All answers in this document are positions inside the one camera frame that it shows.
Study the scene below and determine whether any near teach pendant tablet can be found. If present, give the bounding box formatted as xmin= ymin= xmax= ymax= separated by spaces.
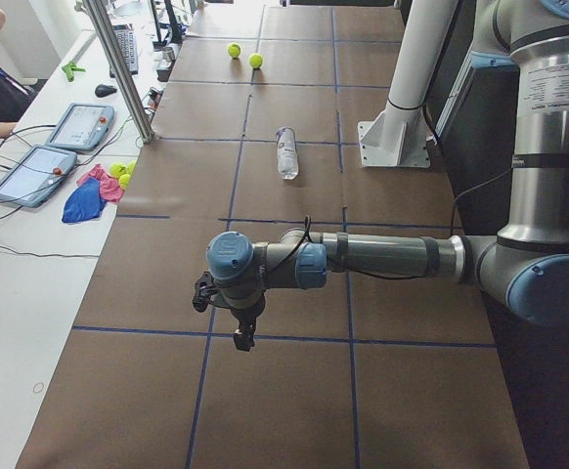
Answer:
xmin=0 ymin=145 xmax=77 ymax=208

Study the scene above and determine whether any green plastic clamp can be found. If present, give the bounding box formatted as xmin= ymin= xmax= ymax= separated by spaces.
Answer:
xmin=62 ymin=61 xmax=86 ymax=82

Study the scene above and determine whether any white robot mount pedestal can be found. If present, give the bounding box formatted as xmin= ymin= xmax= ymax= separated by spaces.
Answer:
xmin=358 ymin=0 xmax=459 ymax=168

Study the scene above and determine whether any small metal cup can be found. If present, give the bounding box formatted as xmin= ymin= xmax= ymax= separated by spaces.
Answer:
xmin=161 ymin=46 xmax=176 ymax=63

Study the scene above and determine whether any spare tennis ball lower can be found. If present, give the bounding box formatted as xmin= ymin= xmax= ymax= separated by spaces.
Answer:
xmin=117 ymin=174 xmax=131 ymax=191

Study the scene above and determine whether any yellow tennis ball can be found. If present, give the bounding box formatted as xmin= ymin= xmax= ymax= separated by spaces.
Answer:
xmin=248 ymin=53 xmax=263 ymax=69
xmin=227 ymin=43 xmax=241 ymax=59

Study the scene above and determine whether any spare tennis ball upper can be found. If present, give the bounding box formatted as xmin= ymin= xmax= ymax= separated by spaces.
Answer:
xmin=109 ymin=163 xmax=127 ymax=179

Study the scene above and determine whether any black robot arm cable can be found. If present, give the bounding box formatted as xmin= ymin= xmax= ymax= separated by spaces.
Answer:
xmin=257 ymin=215 xmax=515 ymax=280

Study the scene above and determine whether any pink cloth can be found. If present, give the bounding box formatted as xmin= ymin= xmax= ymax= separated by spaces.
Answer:
xmin=76 ymin=163 xmax=124 ymax=203

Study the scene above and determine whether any clear plastic ball tube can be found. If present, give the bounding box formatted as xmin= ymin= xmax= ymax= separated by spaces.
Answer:
xmin=276 ymin=127 xmax=299 ymax=181

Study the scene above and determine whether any spare tennis ball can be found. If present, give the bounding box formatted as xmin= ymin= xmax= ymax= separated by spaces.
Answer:
xmin=117 ymin=174 xmax=131 ymax=191
xmin=109 ymin=163 xmax=127 ymax=179

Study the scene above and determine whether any blue cloth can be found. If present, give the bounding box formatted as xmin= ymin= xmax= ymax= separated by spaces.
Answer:
xmin=62 ymin=178 xmax=107 ymax=224

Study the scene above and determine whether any teach pendant tablet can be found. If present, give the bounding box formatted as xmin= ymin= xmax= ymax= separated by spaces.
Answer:
xmin=46 ymin=103 xmax=114 ymax=151
xmin=0 ymin=145 xmax=77 ymax=208

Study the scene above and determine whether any black keyboard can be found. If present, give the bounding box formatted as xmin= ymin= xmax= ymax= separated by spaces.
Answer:
xmin=112 ymin=24 xmax=139 ymax=75

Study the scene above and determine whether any aluminium frame post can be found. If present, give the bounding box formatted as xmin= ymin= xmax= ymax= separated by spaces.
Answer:
xmin=83 ymin=0 xmax=154 ymax=144

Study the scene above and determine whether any far teach pendant tablet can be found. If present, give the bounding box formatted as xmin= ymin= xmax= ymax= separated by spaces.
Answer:
xmin=46 ymin=103 xmax=114 ymax=151

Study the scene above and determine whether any black computer mouse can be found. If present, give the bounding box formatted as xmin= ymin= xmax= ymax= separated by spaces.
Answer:
xmin=94 ymin=84 xmax=117 ymax=98

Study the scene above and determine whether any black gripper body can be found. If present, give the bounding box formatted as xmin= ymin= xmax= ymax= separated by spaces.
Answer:
xmin=228 ymin=292 xmax=265 ymax=323

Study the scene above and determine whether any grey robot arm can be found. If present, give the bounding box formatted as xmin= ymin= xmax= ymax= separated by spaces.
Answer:
xmin=193 ymin=1 xmax=569 ymax=351

